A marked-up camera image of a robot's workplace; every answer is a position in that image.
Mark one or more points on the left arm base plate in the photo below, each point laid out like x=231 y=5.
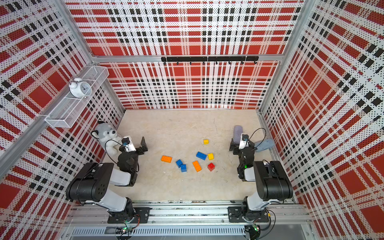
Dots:
x=134 y=216

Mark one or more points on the black hook rail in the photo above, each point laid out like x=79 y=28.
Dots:
x=210 y=59

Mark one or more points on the blue square lego brick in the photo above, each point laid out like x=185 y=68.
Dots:
x=179 y=163
x=183 y=168

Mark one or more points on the blue grey oval case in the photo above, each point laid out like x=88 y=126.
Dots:
x=264 y=145

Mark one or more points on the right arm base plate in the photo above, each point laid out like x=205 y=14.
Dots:
x=242 y=215

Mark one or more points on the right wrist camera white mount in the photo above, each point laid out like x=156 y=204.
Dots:
x=244 y=141

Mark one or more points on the red square lego brick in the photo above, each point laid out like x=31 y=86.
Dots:
x=211 y=167

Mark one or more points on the purple grey oval case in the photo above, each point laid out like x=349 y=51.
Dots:
x=237 y=136

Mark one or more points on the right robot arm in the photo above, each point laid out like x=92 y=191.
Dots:
x=272 y=182

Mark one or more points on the aluminium front rail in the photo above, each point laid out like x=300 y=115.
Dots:
x=187 y=213

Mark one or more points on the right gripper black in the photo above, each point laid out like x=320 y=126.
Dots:
x=236 y=148

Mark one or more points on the orange lego brick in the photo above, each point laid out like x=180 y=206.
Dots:
x=166 y=159
x=197 y=166

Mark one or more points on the white alarm clock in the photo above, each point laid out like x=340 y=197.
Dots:
x=80 y=88

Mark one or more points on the blue long lego brick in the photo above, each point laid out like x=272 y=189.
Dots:
x=201 y=156

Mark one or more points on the white wire mesh shelf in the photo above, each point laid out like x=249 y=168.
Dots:
x=69 y=108

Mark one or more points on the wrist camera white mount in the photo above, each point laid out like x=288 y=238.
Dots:
x=128 y=145
x=244 y=141

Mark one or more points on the grey husky plush toy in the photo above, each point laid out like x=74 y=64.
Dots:
x=107 y=136

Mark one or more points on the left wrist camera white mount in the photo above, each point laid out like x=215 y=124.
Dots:
x=128 y=145

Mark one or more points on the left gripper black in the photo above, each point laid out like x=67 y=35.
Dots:
x=144 y=148

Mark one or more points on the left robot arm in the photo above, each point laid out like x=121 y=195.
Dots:
x=91 y=185

